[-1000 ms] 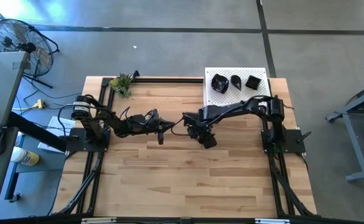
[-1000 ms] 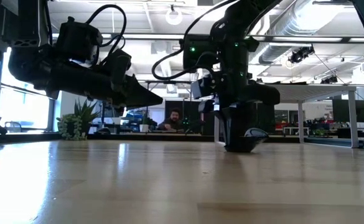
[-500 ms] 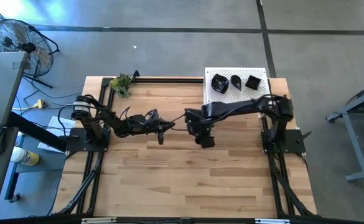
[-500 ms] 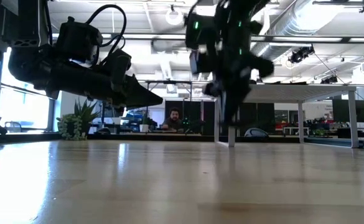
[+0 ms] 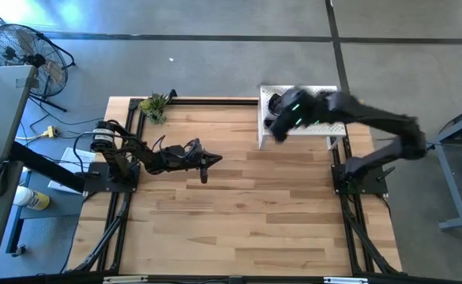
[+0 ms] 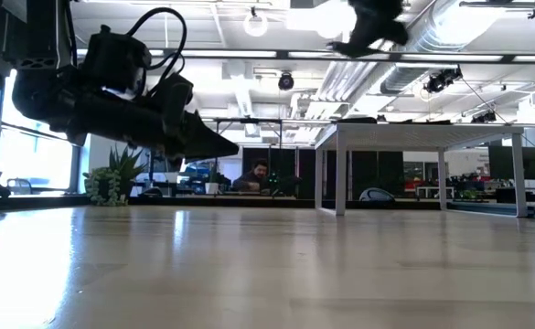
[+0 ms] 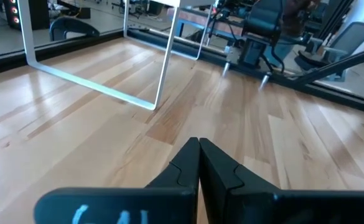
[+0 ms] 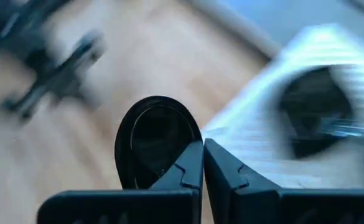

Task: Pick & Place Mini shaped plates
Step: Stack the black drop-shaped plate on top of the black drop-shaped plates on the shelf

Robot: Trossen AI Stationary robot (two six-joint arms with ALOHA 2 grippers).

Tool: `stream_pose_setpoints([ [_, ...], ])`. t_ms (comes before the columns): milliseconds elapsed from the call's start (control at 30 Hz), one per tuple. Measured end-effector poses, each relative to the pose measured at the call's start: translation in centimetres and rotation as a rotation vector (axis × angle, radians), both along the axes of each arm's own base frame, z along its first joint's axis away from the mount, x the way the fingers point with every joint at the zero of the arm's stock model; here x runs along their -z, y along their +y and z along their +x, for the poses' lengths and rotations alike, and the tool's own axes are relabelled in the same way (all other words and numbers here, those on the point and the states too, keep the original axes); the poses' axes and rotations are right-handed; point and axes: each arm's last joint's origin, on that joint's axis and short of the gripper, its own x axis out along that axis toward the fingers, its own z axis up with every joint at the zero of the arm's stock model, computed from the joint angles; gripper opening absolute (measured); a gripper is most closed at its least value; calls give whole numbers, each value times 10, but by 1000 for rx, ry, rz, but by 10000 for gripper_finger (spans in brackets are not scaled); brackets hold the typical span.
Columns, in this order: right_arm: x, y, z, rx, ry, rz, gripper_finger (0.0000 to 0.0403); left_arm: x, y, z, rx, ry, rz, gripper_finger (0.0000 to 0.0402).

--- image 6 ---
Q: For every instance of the white plant pot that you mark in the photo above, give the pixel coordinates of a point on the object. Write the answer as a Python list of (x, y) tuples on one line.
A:
[(211, 188)]

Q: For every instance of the black ceiling dome camera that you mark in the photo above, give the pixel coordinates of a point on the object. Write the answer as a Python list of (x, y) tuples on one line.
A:
[(286, 82)]

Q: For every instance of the black partition screen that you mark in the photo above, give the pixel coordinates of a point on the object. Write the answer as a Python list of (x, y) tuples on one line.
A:
[(290, 160)]

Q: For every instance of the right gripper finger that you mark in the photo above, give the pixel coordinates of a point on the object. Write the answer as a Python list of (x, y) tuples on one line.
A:
[(358, 49)]

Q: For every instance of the ceiling light strip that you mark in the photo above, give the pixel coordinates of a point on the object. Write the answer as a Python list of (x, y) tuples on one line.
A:
[(450, 58), (230, 53)]

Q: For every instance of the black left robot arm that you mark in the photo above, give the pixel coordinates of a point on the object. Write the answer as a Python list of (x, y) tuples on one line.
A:
[(43, 87)]

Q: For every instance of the black leaf-shaped mini plate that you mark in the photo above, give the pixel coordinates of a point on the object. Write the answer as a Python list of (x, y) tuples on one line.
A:
[(356, 120)]

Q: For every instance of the grey office chair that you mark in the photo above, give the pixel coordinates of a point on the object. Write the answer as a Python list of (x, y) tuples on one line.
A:
[(20, 183)]

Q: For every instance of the person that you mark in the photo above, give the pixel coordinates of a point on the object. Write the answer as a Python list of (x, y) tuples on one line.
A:
[(254, 178)]

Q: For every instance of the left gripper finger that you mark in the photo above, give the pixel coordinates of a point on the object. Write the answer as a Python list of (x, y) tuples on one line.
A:
[(203, 154), (207, 136)]

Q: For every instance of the black square mini plate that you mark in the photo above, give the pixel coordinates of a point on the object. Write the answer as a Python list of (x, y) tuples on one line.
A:
[(431, 122)]

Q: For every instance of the small green potted plant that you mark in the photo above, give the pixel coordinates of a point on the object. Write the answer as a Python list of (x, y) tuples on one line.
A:
[(111, 183)]

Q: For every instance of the black ceiling spotlight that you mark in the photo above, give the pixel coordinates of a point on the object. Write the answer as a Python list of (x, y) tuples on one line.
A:
[(484, 118), (441, 81)]

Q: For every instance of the silver ventilation duct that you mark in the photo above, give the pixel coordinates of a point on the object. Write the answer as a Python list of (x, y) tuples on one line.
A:
[(418, 45)]

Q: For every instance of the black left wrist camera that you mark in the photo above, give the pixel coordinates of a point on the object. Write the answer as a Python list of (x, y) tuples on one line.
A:
[(116, 59)]

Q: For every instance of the black gantry frame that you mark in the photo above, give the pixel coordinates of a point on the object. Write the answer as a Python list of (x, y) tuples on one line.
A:
[(249, 121)]

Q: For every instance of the white rounded chair back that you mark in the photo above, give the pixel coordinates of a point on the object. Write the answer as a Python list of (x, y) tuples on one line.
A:
[(376, 195)]

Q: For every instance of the black monitor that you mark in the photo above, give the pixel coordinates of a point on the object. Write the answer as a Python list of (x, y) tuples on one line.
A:
[(516, 162), (157, 163)]

